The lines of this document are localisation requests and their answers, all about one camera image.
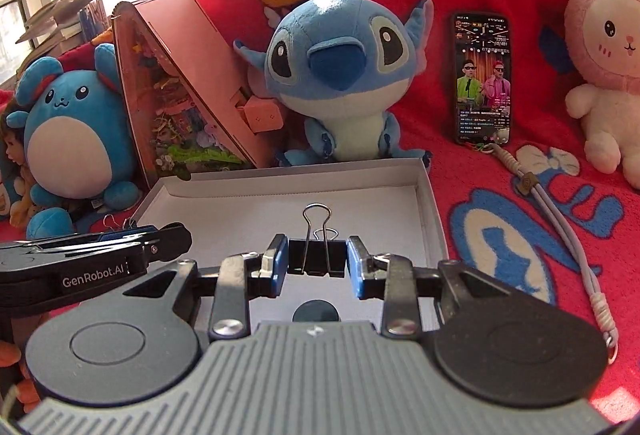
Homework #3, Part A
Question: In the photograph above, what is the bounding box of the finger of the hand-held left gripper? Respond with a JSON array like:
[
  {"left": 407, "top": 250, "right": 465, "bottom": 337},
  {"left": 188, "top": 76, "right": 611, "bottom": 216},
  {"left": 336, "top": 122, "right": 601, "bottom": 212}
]
[
  {"left": 97, "top": 226, "right": 157, "bottom": 242},
  {"left": 142, "top": 222, "right": 194, "bottom": 262}
]

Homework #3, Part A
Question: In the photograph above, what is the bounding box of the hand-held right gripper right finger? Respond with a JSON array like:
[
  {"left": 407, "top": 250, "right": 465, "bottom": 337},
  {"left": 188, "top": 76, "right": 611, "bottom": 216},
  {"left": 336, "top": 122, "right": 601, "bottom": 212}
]
[{"left": 346, "top": 235, "right": 527, "bottom": 337}]

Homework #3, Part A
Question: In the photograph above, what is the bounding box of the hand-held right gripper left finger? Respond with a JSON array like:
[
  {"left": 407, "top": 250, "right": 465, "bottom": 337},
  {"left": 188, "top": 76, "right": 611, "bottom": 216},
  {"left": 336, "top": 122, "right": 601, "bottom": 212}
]
[{"left": 114, "top": 234, "right": 290, "bottom": 342}]

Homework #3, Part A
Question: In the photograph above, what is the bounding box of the black binder clip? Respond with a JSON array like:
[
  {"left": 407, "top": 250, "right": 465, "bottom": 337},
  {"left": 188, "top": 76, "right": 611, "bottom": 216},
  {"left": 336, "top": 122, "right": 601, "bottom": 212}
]
[{"left": 287, "top": 204, "right": 350, "bottom": 277}]

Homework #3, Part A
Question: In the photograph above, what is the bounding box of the black round lid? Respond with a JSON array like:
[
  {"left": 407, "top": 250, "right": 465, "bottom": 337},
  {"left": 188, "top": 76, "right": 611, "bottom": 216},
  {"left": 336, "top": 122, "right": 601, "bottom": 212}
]
[{"left": 292, "top": 298, "right": 342, "bottom": 324}]

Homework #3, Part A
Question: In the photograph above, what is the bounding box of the white cardboard box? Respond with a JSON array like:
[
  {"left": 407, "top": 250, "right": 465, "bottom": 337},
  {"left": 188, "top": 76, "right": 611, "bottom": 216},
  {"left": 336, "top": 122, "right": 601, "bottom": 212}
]
[{"left": 131, "top": 157, "right": 450, "bottom": 332}]

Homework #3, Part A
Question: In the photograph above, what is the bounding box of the person's left hand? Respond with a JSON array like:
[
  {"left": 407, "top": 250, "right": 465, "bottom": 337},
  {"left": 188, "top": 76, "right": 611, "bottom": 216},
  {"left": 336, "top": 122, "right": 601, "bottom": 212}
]
[{"left": 0, "top": 339, "right": 44, "bottom": 416}]

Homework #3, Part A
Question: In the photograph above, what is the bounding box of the small binder clip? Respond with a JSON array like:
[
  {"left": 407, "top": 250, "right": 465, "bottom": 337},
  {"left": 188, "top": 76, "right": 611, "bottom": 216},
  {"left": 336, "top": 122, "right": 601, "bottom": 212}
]
[{"left": 102, "top": 214, "right": 139, "bottom": 234}]

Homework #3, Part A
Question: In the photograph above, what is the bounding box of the round blue plush toy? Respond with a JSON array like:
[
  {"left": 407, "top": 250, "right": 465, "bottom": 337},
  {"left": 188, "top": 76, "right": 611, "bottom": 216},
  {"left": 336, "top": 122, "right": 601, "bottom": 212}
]
[{"left": 14, "top": 42, "right": 141, "bottom": 240}]

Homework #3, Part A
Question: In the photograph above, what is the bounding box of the brown haired doll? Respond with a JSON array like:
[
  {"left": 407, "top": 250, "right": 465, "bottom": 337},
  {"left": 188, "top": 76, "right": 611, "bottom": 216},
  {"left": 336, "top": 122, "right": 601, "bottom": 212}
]
[{"left": 0, "top": 110, "right": 39, "bottom": 224}]

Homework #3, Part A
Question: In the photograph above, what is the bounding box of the pink triangular toy house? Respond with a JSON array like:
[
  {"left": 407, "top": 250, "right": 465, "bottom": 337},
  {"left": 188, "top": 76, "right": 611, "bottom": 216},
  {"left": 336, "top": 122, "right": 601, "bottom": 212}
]
[{"left": 111, "top": 0, "right": 286, "bottom": 189}]

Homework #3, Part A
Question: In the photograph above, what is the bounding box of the blue alien plush toy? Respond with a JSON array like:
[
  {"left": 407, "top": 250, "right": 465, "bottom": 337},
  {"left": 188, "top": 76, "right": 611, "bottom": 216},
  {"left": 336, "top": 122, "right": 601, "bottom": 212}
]
[{"left": 233, "top": 0, "right": 435, "bottom": 169}]

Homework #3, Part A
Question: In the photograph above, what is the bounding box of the stack of books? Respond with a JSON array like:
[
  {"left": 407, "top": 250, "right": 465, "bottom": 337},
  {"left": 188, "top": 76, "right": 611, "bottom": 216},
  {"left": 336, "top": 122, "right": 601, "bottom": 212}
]
[{"left": 15, "top": 0, "right": 116, "bottom": 66}]

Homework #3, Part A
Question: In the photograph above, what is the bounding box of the black smartphone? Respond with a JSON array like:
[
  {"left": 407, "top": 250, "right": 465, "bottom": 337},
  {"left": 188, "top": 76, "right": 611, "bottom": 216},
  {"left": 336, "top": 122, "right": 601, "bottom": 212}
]
[{"left": 452, "top": 12, "right": 516, "bottom": 147}]

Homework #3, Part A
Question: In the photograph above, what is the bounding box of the pink bunny plush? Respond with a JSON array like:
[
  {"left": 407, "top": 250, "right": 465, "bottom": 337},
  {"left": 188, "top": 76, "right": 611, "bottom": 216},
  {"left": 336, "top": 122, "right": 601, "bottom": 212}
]
[{"left": 548, "top": 0, "right": 640, "bottom": 190}]

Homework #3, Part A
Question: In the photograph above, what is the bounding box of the grey phone lanyard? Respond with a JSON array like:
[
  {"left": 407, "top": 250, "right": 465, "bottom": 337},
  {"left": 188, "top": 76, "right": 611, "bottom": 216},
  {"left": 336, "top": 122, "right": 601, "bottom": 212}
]
[{"left": 467, "top": 142, "right": 617, "bottom": 361}]

